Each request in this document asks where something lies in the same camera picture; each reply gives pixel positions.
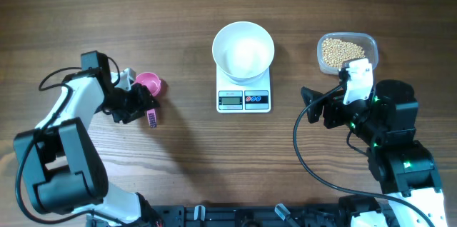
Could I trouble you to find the pink plastic scoop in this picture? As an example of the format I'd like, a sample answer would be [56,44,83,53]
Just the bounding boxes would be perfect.
[136,72,161,128]

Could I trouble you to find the clear plastic container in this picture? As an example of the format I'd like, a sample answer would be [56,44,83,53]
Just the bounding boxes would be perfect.
[317,32,379,75]

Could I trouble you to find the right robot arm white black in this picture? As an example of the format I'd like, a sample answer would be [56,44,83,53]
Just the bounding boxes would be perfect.
[301,80,448,226]

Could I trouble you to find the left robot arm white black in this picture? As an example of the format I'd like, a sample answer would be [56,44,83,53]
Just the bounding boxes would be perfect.
[14,51,164,226]

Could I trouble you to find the white digital kitchen scale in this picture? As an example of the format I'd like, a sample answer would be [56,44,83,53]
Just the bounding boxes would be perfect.
[216,66,272,114]

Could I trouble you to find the white bowl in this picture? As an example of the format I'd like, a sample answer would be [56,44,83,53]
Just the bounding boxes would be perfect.
[211,21,275,84]

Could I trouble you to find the soybeans in container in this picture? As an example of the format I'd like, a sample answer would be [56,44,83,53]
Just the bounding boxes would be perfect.
[322,39,365,69]

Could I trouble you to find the black aluminium frame rail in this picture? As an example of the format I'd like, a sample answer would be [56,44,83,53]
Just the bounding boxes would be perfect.
[154,203,350,227]

